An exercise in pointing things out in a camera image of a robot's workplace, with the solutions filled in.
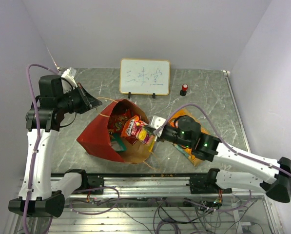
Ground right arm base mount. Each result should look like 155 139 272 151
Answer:
186 173 220 195

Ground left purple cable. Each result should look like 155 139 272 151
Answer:
22 64 63 234

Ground red black stamp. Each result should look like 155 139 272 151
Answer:
179 84 188 97

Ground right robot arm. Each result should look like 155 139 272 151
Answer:
145 116 291 203

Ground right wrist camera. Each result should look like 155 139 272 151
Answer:
149 116 166 130

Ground red paper bag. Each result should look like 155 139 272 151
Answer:
77 97 155 169

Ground loose wires under table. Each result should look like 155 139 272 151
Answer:
69 189 253 234

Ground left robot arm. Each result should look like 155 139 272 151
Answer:
8 75 102 218

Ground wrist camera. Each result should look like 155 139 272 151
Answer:
61 67 78 92
149 116 166 130

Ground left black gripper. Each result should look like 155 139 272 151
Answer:
57 82 102 114

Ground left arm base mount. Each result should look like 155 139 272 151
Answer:
88 175 104 195

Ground orange kettle chips bag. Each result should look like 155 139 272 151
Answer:
171 109 211 167

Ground small whiteboard with stand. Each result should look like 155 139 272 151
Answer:
119 58 171 97

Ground red snack pack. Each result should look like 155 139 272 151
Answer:
107 110 132 135

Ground aluminium rail frame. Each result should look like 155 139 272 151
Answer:
6 174 284 234

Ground pink yellow snack bag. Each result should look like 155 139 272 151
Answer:
121 115 155 146

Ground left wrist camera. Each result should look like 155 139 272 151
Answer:
61 67 78 92

